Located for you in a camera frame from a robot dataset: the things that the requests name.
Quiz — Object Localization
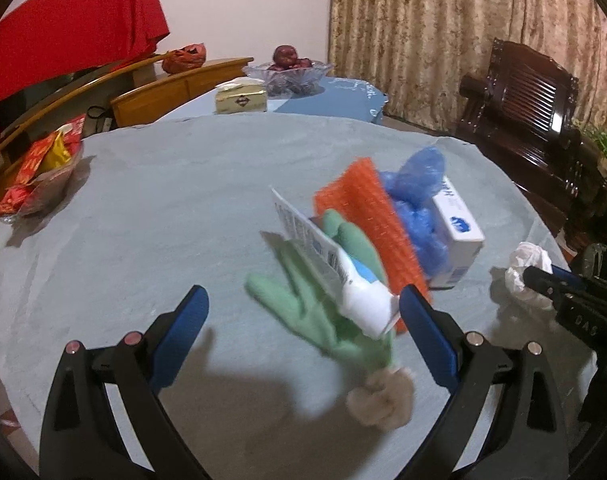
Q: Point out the white tissue ball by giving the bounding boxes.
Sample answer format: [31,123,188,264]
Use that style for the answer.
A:
[504,242,553,311]

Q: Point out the white blue medicine box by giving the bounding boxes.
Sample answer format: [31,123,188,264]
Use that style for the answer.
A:
[428,177,486,289]

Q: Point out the blue plastic glove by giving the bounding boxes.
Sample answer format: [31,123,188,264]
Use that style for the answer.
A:
[378,146,449,280]

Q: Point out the white blue toothpaste tube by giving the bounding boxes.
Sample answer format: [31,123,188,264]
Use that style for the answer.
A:
[271,188,400,339]

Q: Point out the narrow orange foam net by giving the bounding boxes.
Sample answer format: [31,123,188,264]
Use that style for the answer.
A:
[313,158,430,339]

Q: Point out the dark wooden side table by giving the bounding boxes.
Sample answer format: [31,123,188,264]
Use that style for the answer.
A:
[559,166,607,258]

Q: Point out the dark wooden armchair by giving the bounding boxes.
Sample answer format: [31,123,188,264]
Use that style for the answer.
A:
[454,39,581,212]

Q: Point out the grey table cloth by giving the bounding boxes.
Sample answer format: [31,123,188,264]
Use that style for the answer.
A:
[0,113,595,479]

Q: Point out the glass snack bowl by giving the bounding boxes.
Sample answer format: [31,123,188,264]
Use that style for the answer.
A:
[0,143,84,224]

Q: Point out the red snack packets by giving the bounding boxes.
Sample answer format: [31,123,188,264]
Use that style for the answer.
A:
[0,115,86,214]

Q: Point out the blue coffee table cloth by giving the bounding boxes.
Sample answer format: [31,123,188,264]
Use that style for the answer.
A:
[158,77,388,124]

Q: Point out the beige patterned curtain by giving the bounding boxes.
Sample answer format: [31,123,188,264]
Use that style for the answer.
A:
[329,0,607,130]

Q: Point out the glass fruit bowl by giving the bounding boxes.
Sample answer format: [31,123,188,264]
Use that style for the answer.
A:
[242,61,334,99]

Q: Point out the wooden tv cabinet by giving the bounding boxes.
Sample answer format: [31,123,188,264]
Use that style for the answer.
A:
[0,54,253,172]

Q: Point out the red apples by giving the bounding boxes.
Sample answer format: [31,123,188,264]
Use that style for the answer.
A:
[268,44,313,72]

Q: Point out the yellow tissue box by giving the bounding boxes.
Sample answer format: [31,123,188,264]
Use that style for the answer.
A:
[215,84,268,114]

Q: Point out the red orange plastic bag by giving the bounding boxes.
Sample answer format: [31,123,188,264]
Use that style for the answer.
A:
[161,44,207,75]

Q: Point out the red cloth over television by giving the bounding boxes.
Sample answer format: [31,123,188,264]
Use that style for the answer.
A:
[0,0,169,101]

